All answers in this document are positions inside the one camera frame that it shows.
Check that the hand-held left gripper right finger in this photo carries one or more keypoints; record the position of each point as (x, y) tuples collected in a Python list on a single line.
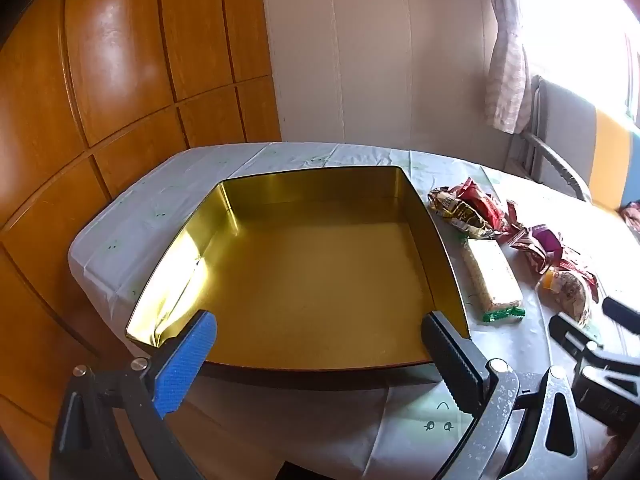
[(450, 355)]

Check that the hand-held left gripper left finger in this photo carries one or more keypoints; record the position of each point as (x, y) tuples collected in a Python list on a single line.
[(185, 360)]

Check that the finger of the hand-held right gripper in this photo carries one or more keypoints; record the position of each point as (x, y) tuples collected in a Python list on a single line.
[(622, 312), (570, 332)]

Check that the clear bun packet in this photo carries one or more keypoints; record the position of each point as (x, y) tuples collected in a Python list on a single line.
[(567, 295)]

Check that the pale cracker packet green end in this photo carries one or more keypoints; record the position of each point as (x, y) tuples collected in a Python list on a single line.
[(492, 275)]

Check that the purple snack packet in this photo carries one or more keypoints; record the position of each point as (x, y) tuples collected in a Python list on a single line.
[(544, 241)]

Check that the brown gold snack packet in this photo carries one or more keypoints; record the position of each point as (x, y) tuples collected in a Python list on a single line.
[(457, 210)]

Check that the gold metal tin box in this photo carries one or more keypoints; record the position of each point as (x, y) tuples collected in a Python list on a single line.
[(310, 285)]

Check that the dark red clothes pile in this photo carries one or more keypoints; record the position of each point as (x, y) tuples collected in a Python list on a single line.
[(632, 214)]

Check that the pale green printed tablecloth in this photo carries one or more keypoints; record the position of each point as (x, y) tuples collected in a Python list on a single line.
[(310, 420)]

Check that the grey yellow blue sofa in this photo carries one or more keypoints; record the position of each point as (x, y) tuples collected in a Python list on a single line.
[(565, 125)]

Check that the pink patterned curtain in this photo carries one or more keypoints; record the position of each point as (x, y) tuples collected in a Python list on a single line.
[(507, 85)]

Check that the bright window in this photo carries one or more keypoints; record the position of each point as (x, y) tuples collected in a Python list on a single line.
[(575, 20)]

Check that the orange wooden wardrobe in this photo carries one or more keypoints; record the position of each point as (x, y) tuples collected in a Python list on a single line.
[(125, 60)]

